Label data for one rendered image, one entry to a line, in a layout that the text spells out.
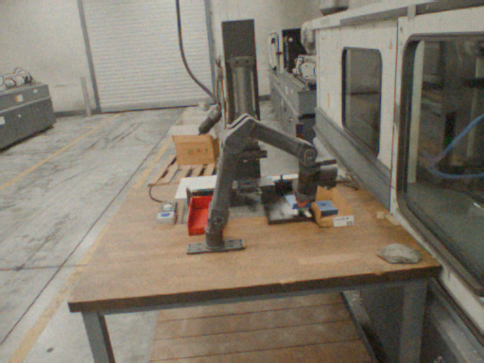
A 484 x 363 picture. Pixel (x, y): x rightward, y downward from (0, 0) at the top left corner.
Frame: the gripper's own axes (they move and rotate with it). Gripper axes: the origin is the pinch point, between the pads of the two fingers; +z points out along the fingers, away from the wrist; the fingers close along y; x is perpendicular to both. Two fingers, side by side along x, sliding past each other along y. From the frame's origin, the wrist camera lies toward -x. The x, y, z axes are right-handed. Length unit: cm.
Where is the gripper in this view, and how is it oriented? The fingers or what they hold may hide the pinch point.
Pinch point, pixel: (301, 204)
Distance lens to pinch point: 154.3
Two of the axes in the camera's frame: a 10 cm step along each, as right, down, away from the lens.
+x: -9.9, 1.0, -0.9
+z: 0.0, 6.6, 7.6
